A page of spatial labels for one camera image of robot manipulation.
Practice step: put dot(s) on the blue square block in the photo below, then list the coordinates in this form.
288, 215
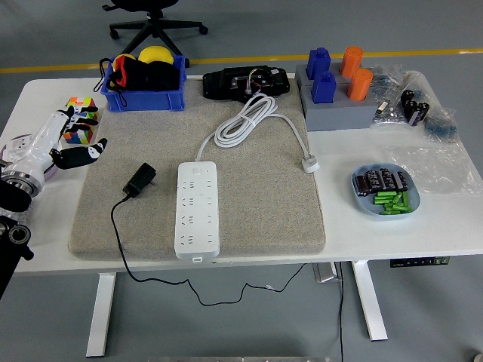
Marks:
323, 88
319, 62

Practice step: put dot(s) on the black capacitor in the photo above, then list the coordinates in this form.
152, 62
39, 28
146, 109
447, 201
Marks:
371, 179
380, 179
402, 180
389, 179
362, 184

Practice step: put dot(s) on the white wall socket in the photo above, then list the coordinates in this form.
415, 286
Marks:
19, 145

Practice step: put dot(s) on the green battery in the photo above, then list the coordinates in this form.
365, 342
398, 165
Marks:
390, 206
383, 200
405, 199
402, 208
385, 195
392, 212
397, 200

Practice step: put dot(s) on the white table leg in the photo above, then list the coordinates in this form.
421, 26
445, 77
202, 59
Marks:
100, 316
371, 305

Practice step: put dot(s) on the black electronic device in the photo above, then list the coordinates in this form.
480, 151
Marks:
222, 84

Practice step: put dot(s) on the clear bag of black capacitors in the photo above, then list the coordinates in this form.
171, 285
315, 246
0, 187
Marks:
415, 107

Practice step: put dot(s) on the light blue plate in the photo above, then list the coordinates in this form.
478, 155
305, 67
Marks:
362, 205

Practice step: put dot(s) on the clear bag of small parts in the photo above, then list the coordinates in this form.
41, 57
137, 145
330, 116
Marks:
28, 213

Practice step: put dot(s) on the large empty clear bag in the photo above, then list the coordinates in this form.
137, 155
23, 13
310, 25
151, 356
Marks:
434, 169

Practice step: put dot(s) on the large yellow ball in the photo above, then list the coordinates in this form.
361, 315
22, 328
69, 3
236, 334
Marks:
154, 54

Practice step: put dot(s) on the clear bag of blue resistors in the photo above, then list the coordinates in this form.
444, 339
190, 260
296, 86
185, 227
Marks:
441, 126
386, 81

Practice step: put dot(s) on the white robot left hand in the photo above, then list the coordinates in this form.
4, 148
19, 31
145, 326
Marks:
35, 147

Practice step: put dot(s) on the multicolour puzzle cube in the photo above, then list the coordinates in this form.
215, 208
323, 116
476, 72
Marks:
81, 136

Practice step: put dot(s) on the grey block base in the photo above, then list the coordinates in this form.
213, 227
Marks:
339, 115
302, 73

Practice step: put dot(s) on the white power strip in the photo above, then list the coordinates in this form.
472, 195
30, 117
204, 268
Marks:
198, 226

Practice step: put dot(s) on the metal bracket under table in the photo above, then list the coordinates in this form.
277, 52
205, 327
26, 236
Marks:
324, 273

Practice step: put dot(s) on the purple plate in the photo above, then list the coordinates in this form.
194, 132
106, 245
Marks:
51, 172

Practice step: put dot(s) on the black table control panel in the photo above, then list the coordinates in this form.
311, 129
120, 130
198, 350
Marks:
419, 262

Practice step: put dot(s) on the small yellow ball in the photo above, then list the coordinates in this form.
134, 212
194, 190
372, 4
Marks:
126, 58

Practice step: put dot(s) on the black office chair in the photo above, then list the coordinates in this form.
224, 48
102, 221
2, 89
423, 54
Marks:
156, 28

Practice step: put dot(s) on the black cloth bundle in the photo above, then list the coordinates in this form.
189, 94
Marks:
164, 77

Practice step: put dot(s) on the orange cylinder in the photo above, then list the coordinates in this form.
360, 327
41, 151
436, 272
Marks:
351, 62
359, 84

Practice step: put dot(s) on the blue plastic bin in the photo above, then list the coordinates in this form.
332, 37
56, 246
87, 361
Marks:
143, 101

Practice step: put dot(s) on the grey-brown mat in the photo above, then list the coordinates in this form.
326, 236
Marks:
264, 211

